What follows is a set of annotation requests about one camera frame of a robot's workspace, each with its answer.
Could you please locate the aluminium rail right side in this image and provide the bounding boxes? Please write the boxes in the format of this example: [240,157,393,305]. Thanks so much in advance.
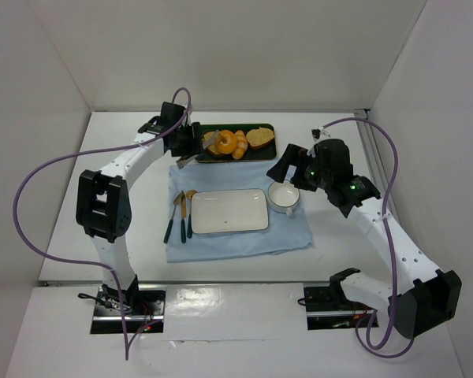
[356,120,393,193]

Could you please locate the white bowl with handles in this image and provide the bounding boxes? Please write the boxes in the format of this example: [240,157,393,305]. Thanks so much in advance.
[267,180,300,217]

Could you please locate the small golden bread roll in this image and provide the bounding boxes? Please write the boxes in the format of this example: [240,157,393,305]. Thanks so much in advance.
[232,130,248,160]

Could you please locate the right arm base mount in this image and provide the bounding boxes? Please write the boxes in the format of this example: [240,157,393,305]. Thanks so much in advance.
[296,285,374,331]

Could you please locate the left bread slice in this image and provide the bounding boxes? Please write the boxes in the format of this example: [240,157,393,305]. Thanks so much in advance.
[203,132,222,157]

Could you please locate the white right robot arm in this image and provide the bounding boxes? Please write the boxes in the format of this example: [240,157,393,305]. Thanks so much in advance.
[267,139,462,339]

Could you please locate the light blue cloth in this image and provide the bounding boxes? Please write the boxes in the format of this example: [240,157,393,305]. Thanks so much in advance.
[166,161,313,263]

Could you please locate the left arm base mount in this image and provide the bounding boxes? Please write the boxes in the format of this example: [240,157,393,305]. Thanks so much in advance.
[77,285,166,335]

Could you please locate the white rectangular plate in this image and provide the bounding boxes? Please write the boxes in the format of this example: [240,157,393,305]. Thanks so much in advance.
[192,189,269,235]

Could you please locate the gold spoon green handle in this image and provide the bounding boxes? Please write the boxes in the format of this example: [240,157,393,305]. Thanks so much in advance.
[186,189,197,239]

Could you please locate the bread slice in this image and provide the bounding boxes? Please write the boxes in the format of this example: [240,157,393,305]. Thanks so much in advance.
[246,127,275,150]
[203,132,222,157]

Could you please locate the right bread slice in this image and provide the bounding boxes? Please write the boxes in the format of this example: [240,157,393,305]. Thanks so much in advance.
[246,127,275,150]

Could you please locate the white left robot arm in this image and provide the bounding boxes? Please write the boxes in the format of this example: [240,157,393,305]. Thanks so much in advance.
[76,102,202,305]

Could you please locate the gold fork green handle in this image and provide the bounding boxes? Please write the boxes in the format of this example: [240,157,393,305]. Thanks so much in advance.
[163,191,184,244]

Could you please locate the metal serving tongs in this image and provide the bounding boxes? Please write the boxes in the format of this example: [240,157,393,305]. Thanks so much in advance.
[176,130,220,169]

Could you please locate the gold knife green handle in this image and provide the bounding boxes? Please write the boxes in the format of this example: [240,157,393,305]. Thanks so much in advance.
[181,191,187,243]

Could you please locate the orange bagel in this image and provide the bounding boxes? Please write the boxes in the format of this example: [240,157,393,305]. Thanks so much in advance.
[214,130,238,155]

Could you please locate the dark green serving tray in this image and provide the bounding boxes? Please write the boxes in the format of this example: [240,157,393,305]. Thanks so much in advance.
[196,124,277,163]

